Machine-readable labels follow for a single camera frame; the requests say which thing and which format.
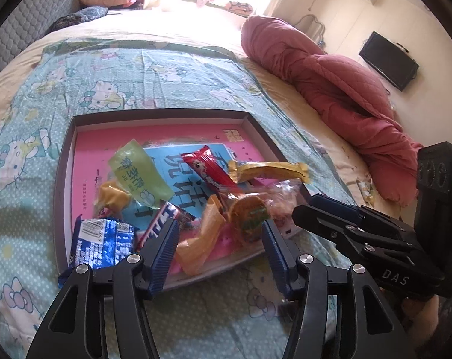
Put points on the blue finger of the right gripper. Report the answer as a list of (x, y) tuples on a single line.
[(365, 236), (345, 209)]

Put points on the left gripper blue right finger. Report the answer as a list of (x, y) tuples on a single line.
[(282, 257)]

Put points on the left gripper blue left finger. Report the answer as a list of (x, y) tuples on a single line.
[(157, 255)]

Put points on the orange wafer packet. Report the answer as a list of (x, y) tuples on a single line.
[(192, 253)]

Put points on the brown Snickers bar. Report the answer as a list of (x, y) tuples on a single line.
[(166, 220)]

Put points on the green label round cake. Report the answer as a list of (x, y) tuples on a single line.
[(246, 212)]

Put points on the blue biscuit packet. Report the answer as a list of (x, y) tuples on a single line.
[(100, 243)]

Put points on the clear round cookie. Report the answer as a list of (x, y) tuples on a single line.
[(280, 199)]

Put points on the green pastry snack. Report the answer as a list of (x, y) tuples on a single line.
[(135, 178)]

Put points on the gold wrapper snack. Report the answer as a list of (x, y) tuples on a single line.
[(244, 171)]

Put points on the red Alpenliebe candy pack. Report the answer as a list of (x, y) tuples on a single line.
[(203, 163)]

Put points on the person's right hand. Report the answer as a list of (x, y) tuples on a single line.
[(421, 319)]

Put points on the small yellow candy wrapper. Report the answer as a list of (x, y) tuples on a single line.
[(366, 189)]

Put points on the pink book in tray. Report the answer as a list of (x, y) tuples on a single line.
[(87, 150)]

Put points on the dark cardboard box tray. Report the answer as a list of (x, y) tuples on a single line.
[(134, 214)]

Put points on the red quilted comforter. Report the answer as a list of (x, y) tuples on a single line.
[(349, 99)]

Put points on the dark floral cloth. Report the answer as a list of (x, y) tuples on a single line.
[(84, 15)]

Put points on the pink items on windowsill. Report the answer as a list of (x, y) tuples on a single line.
[(237, 7)]

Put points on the grey quilted sofa cover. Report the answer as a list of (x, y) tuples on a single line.
[(29, 21)]

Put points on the black wall television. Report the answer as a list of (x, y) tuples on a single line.
[(394, 64)]

